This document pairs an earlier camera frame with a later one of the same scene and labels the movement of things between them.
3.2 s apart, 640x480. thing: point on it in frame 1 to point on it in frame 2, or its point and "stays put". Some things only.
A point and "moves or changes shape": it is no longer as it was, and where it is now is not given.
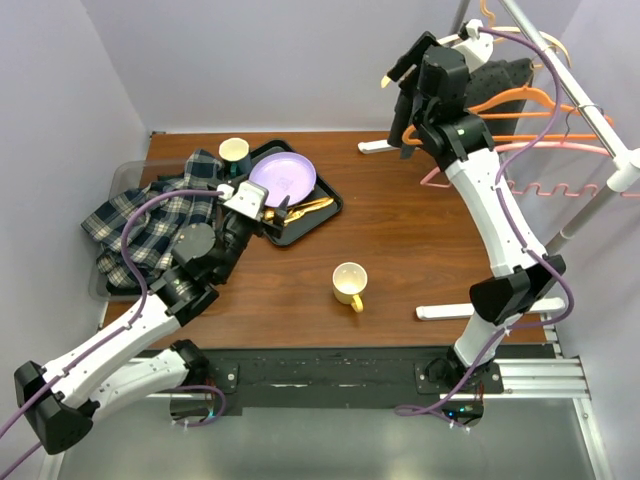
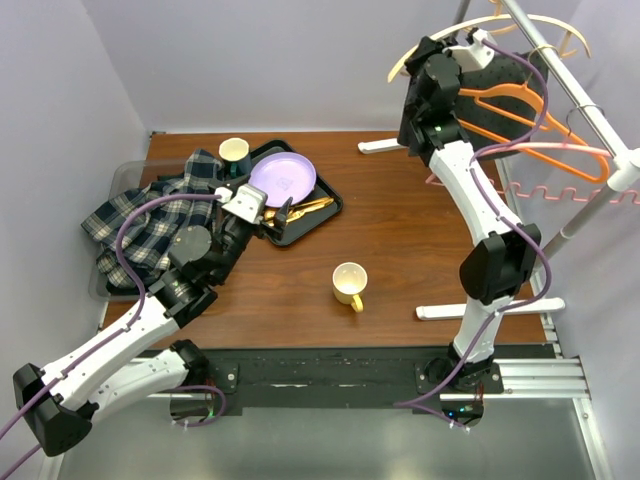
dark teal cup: [234, 156] stays put
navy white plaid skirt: [157, 222] stays put
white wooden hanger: [449, 38] to [531, 19]
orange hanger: [526, 115] moves or changes shape
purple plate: [284, 174] stays put
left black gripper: [275, 229] stays put
